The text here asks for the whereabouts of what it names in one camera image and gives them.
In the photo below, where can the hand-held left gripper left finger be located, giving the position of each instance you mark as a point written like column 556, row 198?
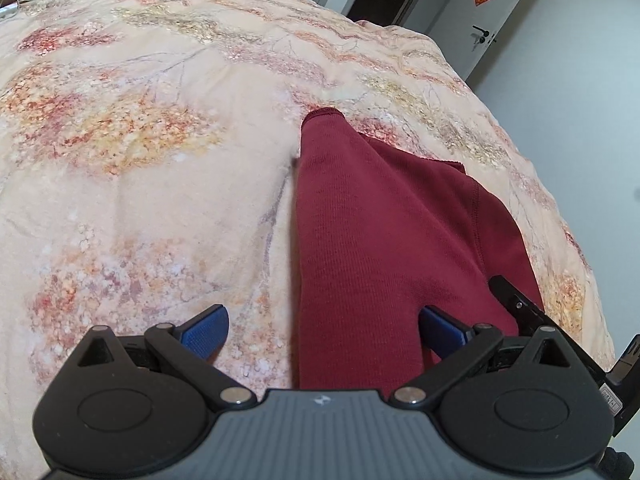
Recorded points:
column 207, row 329

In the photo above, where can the white door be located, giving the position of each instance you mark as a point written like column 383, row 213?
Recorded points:
column 492, row 30

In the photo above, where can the floral blanket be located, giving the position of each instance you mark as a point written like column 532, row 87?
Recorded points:
column 150, row 135

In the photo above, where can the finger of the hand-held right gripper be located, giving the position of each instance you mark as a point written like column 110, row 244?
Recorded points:
column 517, row 305

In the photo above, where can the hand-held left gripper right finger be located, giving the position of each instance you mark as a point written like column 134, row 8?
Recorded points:
column 442, row 331

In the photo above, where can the maroon shirt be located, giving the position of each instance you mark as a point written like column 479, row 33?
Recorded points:
column 380, row 240

